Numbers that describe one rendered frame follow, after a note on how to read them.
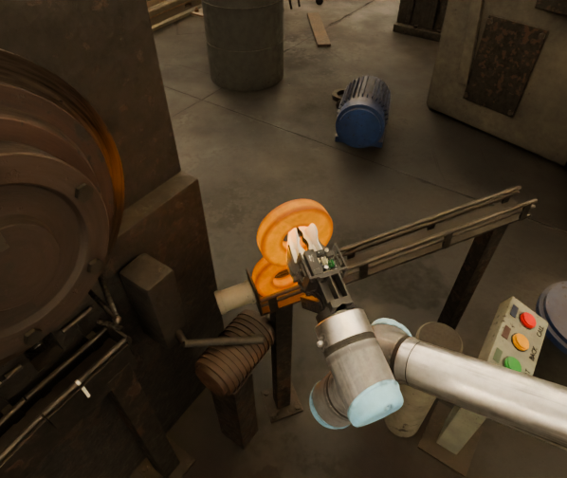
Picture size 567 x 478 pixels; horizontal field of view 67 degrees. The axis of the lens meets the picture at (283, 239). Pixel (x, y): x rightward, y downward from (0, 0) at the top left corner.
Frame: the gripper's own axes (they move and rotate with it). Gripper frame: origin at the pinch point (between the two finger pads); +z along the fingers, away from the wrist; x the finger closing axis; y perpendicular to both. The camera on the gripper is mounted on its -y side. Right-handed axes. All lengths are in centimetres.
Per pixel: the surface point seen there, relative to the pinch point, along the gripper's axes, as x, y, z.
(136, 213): 29.5, -10.4, 19.3
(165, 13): -23, -194, 371
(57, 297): 40.4, 12.7, -7.6
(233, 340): 15.7, -34.6, -8.0
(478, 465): -51, -80, -59
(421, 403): -33, -58, -37
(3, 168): 38, 33, -1
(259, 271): 6.5, -18.5, 1.2
